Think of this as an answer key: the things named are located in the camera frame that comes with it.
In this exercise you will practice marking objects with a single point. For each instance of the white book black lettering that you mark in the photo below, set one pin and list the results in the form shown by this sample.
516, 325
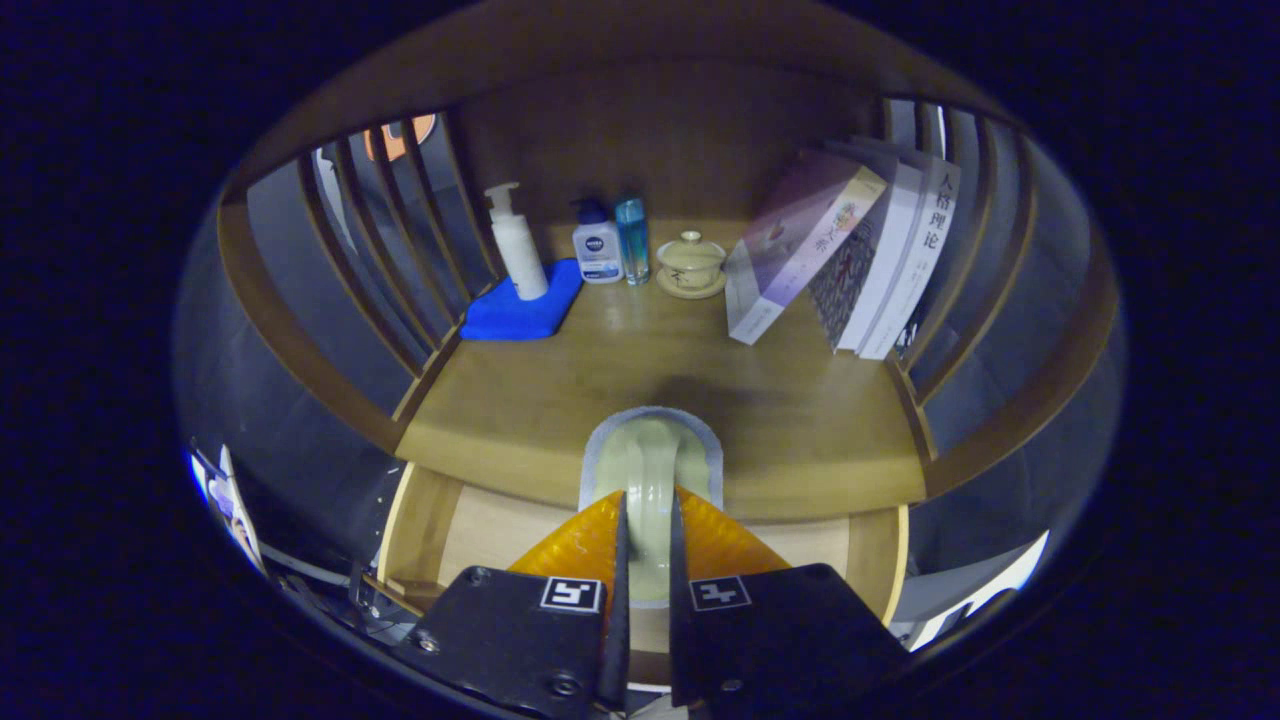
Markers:
928, 250

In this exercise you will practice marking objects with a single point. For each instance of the brown wooden drawer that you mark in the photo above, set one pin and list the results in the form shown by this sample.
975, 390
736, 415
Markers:
500, 530

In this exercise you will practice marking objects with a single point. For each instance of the beige lidded tea cup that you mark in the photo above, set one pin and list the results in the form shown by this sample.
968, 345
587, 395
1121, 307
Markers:
690, 265

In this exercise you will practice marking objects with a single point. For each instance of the wooden countertop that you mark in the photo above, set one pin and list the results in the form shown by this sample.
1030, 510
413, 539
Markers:
560, 400

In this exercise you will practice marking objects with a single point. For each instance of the brown wooden cabinet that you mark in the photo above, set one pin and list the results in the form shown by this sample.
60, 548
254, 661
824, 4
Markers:
680, 130

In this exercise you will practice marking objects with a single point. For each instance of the white appliance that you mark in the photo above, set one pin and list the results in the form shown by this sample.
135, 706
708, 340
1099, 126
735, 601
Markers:
980, 600

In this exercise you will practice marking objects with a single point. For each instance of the purple and white book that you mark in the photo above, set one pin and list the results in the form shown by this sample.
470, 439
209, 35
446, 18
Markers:
790, 250

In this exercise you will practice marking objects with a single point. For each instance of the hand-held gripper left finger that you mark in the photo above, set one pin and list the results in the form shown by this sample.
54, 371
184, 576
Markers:
520, 640

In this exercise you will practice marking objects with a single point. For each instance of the white pump bottle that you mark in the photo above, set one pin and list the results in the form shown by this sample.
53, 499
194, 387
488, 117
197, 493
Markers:
522, 255

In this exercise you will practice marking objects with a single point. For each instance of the white bottle blue cap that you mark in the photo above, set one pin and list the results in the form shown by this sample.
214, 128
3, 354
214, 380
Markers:
597, 250

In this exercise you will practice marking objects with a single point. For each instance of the pale green dish grey base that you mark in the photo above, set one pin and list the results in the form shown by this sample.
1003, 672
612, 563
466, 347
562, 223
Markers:
650, 460

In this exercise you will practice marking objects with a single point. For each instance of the plain white book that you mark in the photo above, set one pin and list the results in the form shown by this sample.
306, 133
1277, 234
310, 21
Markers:
888, 260

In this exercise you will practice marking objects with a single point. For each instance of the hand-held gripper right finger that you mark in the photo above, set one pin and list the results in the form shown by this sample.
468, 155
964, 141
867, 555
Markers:
780, 640

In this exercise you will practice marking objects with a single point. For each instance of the wall poster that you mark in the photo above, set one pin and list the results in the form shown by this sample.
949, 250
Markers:
230, 505

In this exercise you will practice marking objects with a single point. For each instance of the dark patterned book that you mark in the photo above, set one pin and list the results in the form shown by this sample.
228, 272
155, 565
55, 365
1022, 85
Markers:
848, 285

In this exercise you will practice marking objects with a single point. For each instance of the teal blue bottle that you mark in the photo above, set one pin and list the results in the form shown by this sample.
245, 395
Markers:
632, 240

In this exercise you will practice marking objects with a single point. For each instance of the blue folded cloth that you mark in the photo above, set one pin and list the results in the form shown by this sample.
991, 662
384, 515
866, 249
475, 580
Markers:
520, 315

